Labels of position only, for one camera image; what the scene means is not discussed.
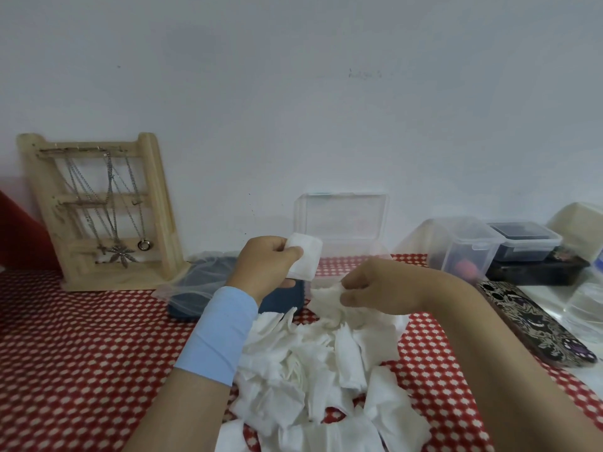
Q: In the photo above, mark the person's right hand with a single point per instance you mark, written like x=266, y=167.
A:
x=391, y=287

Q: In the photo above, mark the person's left hand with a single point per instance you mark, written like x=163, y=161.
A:
x=259, y=268

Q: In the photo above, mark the clear cotton pad box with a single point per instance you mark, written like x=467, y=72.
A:
x=344, y=221

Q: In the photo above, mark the clear plastic bag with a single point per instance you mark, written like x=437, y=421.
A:
x=162, y=294

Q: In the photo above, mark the pile of white cotton pads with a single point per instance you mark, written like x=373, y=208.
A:
x=320, y=371

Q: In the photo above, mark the person's right forearm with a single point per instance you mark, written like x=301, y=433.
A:
x=509, y=371

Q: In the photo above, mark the black tray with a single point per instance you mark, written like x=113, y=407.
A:
x=537, y=273

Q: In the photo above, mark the dark blue pouch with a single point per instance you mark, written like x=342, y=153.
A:
x=282, y=296

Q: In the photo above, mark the pink makeup sponge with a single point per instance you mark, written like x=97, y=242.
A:
x=464, y=269

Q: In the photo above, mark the light blue wristband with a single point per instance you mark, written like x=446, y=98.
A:
x=216, y=334

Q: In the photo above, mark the clear lidded plastic container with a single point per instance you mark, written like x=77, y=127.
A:
x=466, y=237

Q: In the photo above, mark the wooden jewelry stand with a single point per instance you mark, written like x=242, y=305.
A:
x=158, y=202

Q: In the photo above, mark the clear container with black contents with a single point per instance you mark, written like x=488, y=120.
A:
x=525, y=240

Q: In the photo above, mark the phone with patterned case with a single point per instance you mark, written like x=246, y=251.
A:
x=532, y=320

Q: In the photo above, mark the red checkered tablecloth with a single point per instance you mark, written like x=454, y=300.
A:
x=94, y=362

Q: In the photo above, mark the clear plastic water bottle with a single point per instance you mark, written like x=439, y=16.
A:
x=586, y=305

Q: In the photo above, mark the beige plastic tub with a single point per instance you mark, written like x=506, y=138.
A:
x=577, y=223

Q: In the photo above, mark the red framed mirror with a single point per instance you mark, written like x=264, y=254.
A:
x=23, y=244

